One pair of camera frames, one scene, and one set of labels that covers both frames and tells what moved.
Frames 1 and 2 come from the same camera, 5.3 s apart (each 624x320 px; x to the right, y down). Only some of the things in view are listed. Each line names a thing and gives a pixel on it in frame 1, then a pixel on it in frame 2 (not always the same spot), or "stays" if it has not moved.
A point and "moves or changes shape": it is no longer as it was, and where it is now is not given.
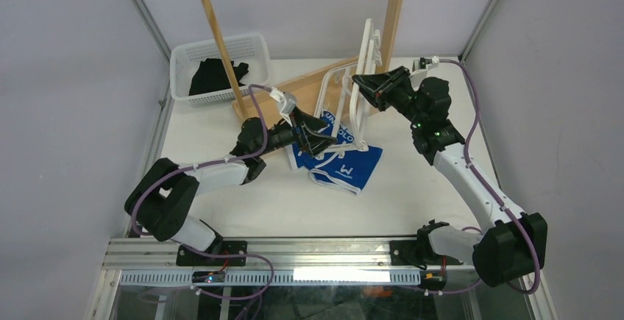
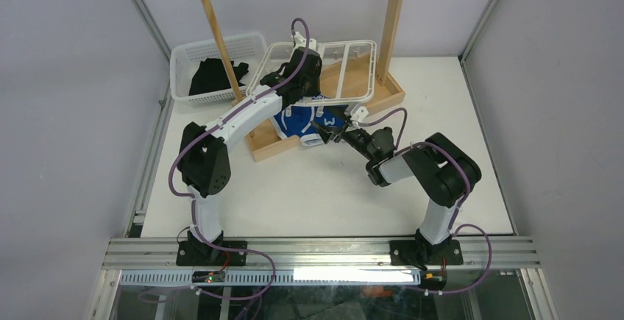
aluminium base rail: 282,262 stays
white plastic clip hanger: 344,96 moves or changes shape
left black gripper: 312,143 → 314,90
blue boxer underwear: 342,163 moves or changes shape
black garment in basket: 212,76 stays
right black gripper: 379,87 → 325,132
